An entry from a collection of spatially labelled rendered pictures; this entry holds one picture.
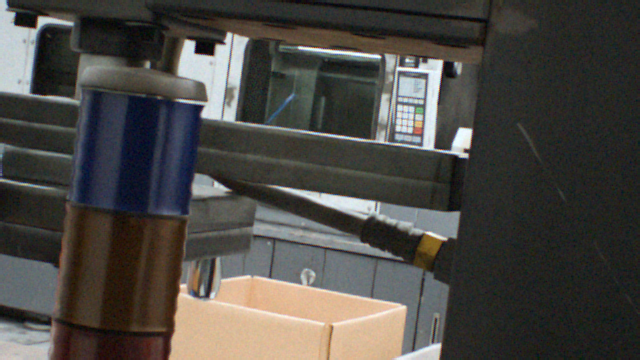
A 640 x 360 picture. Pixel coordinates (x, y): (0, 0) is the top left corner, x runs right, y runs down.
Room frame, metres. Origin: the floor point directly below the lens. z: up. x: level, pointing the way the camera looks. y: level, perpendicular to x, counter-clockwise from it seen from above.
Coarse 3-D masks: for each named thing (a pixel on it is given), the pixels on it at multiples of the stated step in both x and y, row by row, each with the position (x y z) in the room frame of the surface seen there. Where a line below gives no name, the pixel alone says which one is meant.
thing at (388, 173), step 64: (128, 64) 0.65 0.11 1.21; (0, 128) 0.64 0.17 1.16; (64, 128) 0.62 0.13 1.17; (256, 128) 0.59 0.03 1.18; (0, 192) 0.59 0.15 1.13; (64, 192) 0.58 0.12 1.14; (320, 192) 0.58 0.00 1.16; (384, 192) 0.57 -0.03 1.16; (448, 192) 0.56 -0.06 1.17; (192, 256) 0.67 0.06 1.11
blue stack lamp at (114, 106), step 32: (96, 96) 0.36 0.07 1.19; (128, 96) 0.36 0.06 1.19; (96, 128) 0.36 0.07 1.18; (128, 128) 0.36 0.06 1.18; (160, 128) 0.36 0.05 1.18; (192, 128) 0.37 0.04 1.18; (96, 160) 0.36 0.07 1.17; (128, 160) 0.36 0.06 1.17; (160, 160) 0.36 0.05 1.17; (192, 160) 0.37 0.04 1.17; (96, 192) 0.36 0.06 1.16; (128, 192) 0.36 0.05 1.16; (160, 192) 0.36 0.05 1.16; (192, 192) 0.38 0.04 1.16
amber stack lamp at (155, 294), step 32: (64, 224) 0.37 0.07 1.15; (96, 224) 0.36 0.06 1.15; (128, 224) 0.36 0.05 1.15; (160, 224) 0.36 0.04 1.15; (64, 256) 0.37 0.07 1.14; (96, 256) 0.36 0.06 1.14; (128, 256) 0.36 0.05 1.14; (160, 256) 0.36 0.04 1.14; (64, 288) 0.37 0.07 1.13; (96, 288) 0.36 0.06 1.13; (128, 288) 0.36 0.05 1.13; (160, 288) 0.36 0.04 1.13; (96, 320) 0.36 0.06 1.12; (128, 320) 0.36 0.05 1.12; (160, 320) 0.37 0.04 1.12
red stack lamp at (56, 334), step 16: (64, 320) 0.37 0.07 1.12; (64, 336) 0.36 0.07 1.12; (80, 336) 0.36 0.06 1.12; (96, 336) 0.36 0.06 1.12; (112, 336) 0.36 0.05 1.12; (128, 336) 0.36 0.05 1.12; (144, 336) 0.36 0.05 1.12; (160, 336) 0.37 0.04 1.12; (48, 352) 0.37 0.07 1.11; (64, 352) 0.36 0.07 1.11; (80, 352) 0.36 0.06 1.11; (96, 352) 0.36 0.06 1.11; (112, 352) 0.36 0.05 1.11; (128, 352) 0.36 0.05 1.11; (144, 352) 0.36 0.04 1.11; (160, 352) 0.37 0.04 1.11
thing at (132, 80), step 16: (80, 80) 0.37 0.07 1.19; (96, 80) 0.36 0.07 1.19; (112, 80) 0.36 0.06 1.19; (128, 80) 0.36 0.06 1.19; (144, 80) 0.36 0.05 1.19; (160, 80) 0.36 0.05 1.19; (176, 80) 0.36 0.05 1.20; (192, 80) 0.37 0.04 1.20; (160, 96) 0.38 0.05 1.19; (176, 96) 0.36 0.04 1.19; (192, 96) 0.37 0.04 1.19
